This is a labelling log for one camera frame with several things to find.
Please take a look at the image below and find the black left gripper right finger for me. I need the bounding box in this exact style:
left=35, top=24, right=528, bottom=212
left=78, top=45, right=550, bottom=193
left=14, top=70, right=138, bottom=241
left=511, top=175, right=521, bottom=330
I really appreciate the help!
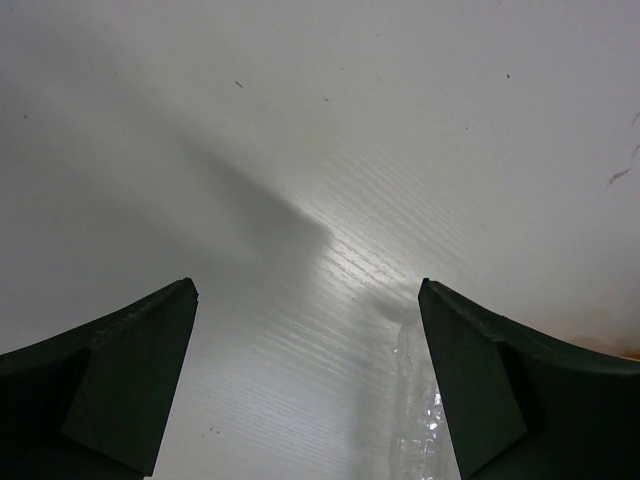
left=418, top=279, right=639, bottom=479

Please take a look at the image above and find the clear plastic bottle white cap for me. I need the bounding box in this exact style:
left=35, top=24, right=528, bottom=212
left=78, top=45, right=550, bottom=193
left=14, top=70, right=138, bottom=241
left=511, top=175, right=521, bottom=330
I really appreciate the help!
left=389, top=321, right=460, bottom=480

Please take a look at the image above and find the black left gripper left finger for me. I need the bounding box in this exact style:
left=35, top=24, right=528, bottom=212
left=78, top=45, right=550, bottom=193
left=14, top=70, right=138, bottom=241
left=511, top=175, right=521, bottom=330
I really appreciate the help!
left=1, top=278, right=198, bottom=479

